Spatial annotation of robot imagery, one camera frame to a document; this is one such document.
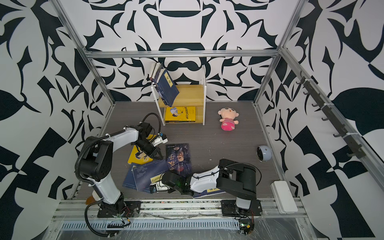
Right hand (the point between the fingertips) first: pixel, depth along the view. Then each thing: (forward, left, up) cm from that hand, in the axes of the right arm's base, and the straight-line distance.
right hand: (165, 173), depth 83 cm
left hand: (+9, +3, +1) cm, 10 cm away
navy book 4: (-4, +19, -1) cm, 19 cm away
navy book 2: (-10, -23, 0) cm, 25 cm away
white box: (-13, -59, +2) cm, 60 cm away
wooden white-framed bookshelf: (+41, -14, +19) cm, 47 cm away
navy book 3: (-1, +10, +2) cm, 10 cm away
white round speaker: (+9, -55, +4) cm, 56 cm away
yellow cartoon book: (+39, -7, +4) cm, 40 cm away
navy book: (+39, -1, +27) cm, 48 cm away
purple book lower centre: (+9, -6, -1) cm, 11 cm away
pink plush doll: (+34, -40, +2) cm, 52 cm away
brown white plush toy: (-13, +36, 0) cm, 38 cm away
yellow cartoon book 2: (+10, +18, -1) cm, 20 cm away
